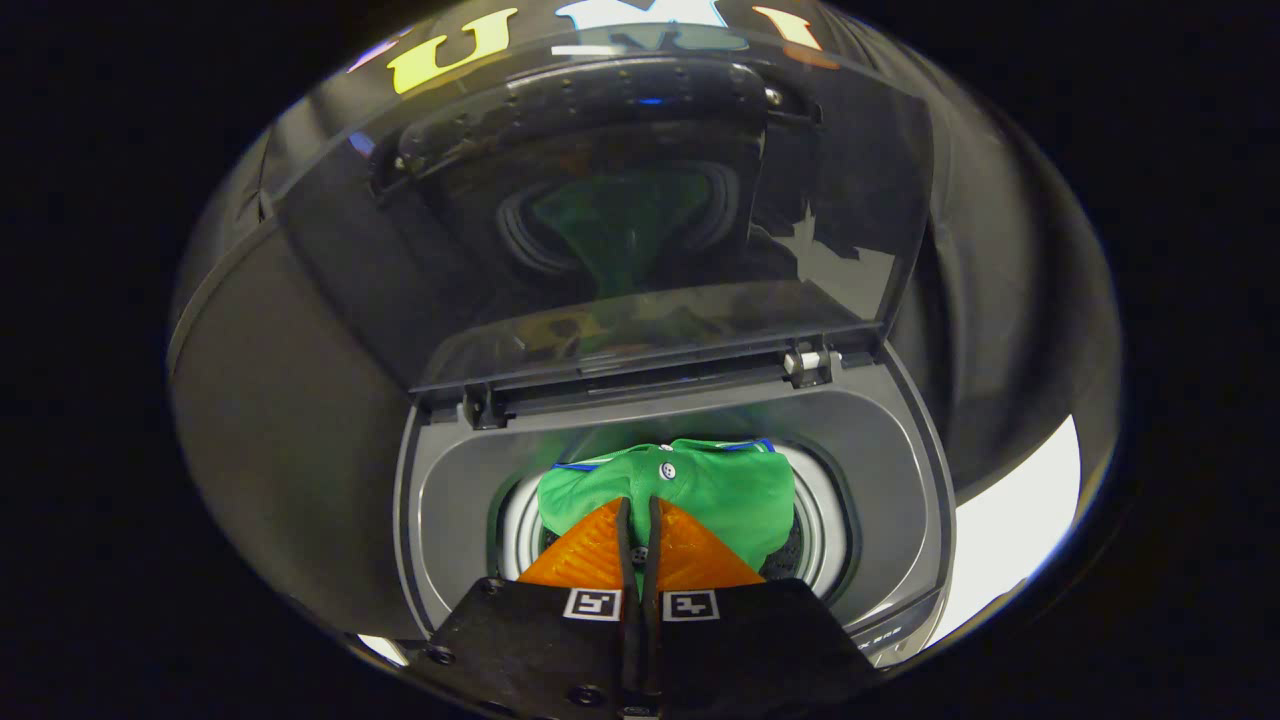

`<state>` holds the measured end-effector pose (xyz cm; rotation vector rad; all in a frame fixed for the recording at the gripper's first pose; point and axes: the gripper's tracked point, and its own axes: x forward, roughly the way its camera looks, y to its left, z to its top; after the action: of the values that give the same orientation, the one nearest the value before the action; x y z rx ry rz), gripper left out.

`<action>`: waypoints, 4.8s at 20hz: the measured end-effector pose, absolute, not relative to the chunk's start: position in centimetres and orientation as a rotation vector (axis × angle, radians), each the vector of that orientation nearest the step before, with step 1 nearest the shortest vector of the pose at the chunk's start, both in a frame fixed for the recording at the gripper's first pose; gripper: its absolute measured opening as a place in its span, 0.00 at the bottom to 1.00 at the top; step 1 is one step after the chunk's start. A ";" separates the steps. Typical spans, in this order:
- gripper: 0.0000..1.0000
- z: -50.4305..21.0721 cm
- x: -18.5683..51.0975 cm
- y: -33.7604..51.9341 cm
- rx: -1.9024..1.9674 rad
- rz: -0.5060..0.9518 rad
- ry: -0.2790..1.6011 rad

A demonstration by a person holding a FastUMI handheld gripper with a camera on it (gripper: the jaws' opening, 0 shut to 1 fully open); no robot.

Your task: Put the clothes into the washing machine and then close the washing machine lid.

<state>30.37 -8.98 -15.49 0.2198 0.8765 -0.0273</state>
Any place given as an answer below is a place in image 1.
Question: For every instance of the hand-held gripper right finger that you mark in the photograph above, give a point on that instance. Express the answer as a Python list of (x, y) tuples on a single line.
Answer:
[(760, 650)]

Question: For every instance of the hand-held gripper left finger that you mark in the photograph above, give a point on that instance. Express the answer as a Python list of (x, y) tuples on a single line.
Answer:
[(530, 650)]

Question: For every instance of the green polo shirt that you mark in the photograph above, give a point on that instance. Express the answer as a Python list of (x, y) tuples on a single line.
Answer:
[(730, 490)]

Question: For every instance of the white sheet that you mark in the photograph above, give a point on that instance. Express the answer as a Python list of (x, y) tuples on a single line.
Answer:
[(1010, 540)]

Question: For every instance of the black backdrop cloth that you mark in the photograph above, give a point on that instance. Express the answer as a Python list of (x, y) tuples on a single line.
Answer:
[(1000, 250)]

